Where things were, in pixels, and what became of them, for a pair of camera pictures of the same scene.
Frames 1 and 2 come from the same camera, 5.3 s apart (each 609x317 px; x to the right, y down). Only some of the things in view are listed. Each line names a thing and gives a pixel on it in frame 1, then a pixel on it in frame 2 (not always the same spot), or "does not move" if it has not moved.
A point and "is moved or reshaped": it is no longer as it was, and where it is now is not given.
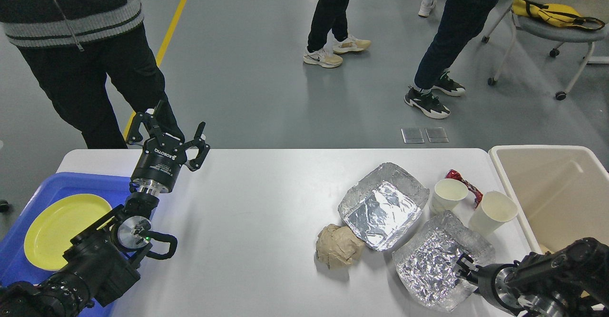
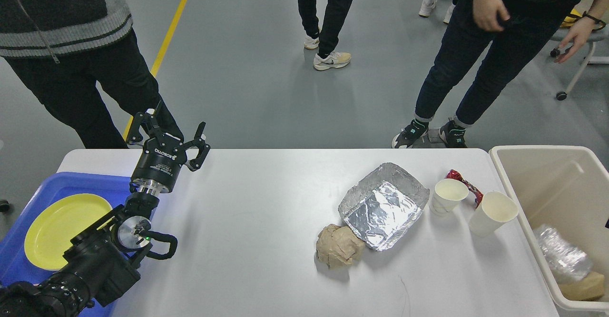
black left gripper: [158, 166] does not move
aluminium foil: [427, 265] is moved or reshaped
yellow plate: [49, 234] does not move
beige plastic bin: [559, 193] does not move
